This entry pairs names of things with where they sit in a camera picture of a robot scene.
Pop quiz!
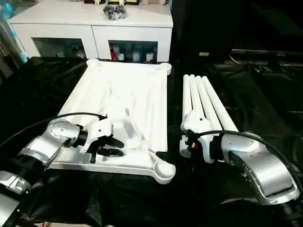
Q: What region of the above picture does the white plastic table leg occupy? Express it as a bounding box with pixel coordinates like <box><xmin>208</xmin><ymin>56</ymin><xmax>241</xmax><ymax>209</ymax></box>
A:
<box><xmin>203</xmin><ymin>75</ymin><xmax>239</xmax><ymax>133</ymax></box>
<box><xmin>179</xmin><ymin>74</ymin><xmax>192</xmax><ymax>158</ymax></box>
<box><xmin>196</xmin><ymin>74</ymin><xmax>224</xmax><ymax>132</ymax></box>
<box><xmin>189</xmin><ymin>74</ymin><xmax>209</xmax><ymax>116</ymax></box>

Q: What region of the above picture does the white plastic table top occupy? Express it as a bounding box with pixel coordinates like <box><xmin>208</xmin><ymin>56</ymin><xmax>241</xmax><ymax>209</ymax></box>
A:
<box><xmin>48</xmin><ymin>58</ymin><xmax>177</xmax><ymax>185</ymax></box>

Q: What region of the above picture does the black glossy mat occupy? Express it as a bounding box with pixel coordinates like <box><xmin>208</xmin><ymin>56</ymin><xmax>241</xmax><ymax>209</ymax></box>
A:
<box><xmin>0</xmin><ymin>55</ymin><xmax>303</xmax><ymax>227</ymax></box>

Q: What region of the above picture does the long black bar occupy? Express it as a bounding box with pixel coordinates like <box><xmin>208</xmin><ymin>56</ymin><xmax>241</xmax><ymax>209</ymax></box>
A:
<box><xmin>231</xmin><ymin>48</ymin><xmax>303</xmax><ymax>57</ymax></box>

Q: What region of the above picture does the white sideboard cabinet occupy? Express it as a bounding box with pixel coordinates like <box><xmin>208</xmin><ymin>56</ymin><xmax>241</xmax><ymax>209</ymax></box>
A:
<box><xmin>7</xmin><ymin>3</ymin><xmax>173</xmax><ymax>64</ymax></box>

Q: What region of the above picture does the white pole with blue ribbon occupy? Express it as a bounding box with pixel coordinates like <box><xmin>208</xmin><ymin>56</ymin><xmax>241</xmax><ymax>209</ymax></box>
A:
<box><xmin>0</xmin><ymin>3</ymin><xmax>30</xmax><ymax>63</ymax></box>

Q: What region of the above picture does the bag of black parts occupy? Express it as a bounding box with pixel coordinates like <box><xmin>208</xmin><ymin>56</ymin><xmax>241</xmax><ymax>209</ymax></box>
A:
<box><xmin>103</xmin><ymin>5</ymin><xmax>127</xmax><ymax>21</ymax></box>

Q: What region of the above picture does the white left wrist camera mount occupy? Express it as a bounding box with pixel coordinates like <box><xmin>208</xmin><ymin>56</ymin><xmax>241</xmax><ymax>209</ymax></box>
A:
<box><xmin>79</xmin><ymin>115</ymin><xmax>115</xmax><ymax>155</ymax></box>

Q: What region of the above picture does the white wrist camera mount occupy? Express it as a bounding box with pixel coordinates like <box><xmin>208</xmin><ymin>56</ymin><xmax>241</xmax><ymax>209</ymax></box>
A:
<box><xmin>79</xmin><ymin>115</ymin><xmax>115</xmax><ymax>155</ymax></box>
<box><xmin>180</xmin><ymin>110</ymin><xmax>215</xmax><ymax>164</ymax></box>

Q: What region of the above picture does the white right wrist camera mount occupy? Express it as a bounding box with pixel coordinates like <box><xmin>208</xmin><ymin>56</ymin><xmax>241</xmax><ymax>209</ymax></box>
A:
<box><xmin>180</xmin><ymin>110</ymin><xmax>215</xmax><ymax>164</ymax></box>

